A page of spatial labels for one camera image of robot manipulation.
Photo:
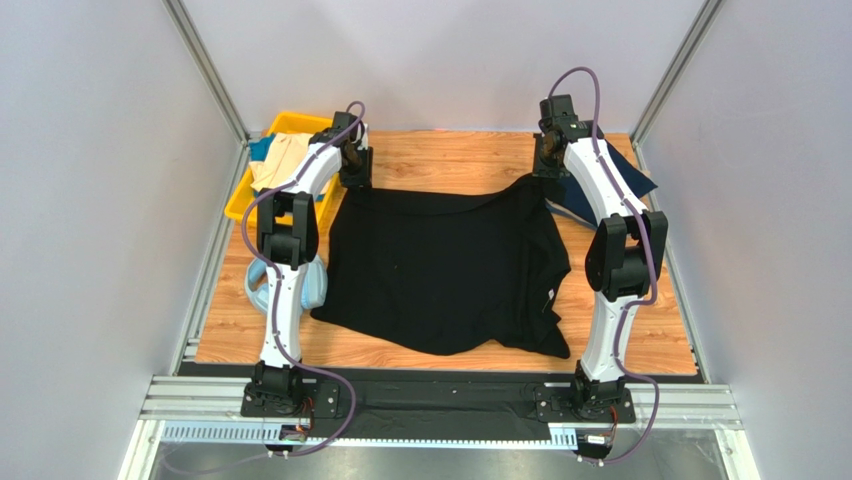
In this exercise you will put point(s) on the yellow plastic tray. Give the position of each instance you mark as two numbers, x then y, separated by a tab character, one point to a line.
279	126

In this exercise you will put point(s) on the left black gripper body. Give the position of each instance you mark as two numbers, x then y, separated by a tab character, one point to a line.
360	171

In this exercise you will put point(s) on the folded navy t shirt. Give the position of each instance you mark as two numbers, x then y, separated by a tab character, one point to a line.
573	203

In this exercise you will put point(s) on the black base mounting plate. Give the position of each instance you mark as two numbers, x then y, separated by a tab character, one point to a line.
393	404

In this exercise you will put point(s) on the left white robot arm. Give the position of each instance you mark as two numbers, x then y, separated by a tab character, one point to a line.
287	241

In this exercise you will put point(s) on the black t shirt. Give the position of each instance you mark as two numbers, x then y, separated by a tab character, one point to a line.
445	273

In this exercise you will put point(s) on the light blue headphones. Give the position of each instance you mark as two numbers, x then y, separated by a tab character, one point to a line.
314	287

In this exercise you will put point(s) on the teal t shirt in tray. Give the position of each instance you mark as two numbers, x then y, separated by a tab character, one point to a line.
258	149

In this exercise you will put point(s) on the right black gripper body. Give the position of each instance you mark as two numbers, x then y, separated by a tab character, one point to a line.
548	165

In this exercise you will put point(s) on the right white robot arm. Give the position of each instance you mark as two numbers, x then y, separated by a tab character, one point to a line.
624	260

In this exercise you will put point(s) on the aluminium frame rail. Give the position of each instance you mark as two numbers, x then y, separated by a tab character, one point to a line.
216	245

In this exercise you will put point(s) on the cream t shirt in tray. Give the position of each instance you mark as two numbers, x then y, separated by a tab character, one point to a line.
285	154

